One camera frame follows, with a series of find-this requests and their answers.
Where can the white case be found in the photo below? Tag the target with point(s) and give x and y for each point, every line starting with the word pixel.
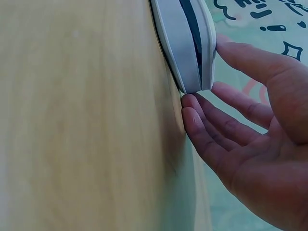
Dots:
pixel 180 43

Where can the person's right hand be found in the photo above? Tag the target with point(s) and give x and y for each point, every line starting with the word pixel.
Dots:
pixel 269 168

